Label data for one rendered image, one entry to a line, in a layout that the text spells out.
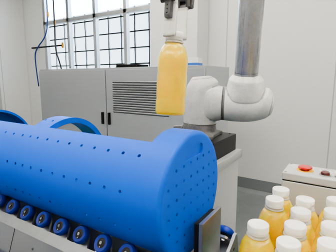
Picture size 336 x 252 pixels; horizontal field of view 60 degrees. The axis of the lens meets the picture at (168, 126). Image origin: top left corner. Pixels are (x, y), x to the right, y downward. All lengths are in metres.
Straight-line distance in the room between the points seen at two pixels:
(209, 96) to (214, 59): 2.42
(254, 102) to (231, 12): 2.49
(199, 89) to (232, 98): 0.15
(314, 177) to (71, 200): 0.60
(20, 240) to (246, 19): 1.09
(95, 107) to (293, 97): 2.11
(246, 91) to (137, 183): 0.80
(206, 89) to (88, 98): 2.02
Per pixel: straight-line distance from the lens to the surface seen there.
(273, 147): 3.54
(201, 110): 1.29
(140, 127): 2.71
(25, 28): 6.41
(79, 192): 0.69
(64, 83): 3.42
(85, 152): 0.69
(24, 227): 0.98
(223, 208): 1.41
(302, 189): 0.85
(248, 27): 1.26
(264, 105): 1.29
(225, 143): 1.34
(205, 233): 0.65
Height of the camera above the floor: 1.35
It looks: 9 degrees down
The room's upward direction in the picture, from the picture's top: straight up
